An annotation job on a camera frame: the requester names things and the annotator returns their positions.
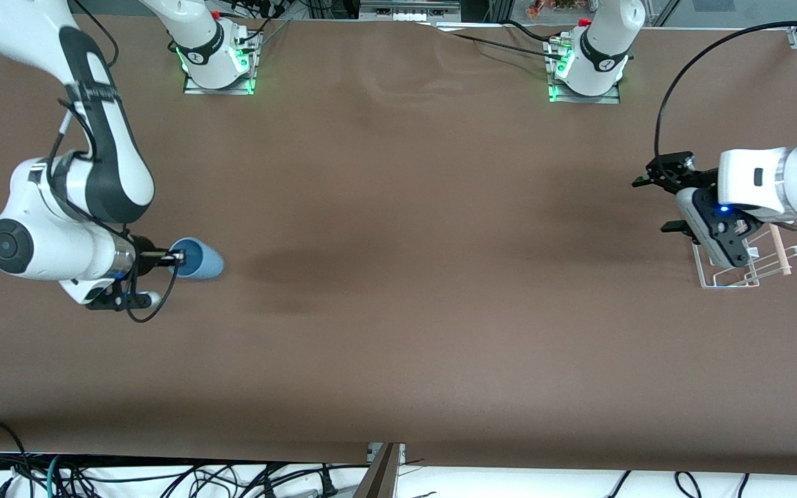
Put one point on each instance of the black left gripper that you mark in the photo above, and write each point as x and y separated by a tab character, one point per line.
694	178

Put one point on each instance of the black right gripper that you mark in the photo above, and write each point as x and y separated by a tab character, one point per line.
144	253

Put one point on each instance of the blue plastic cup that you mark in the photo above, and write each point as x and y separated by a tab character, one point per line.
206	261

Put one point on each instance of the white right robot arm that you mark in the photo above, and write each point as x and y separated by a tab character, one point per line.
108	152

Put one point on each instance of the brown table cover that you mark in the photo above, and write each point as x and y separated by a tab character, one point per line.
398	277

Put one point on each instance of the black power plug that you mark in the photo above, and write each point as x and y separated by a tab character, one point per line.
327	484

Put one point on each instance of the white power strip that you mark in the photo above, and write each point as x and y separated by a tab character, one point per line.
408	10

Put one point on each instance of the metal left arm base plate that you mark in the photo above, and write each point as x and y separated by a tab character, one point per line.
612	97

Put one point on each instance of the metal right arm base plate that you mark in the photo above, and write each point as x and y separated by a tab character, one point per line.
194	88

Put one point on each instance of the aluminium frame profile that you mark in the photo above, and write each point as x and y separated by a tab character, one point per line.
379	477

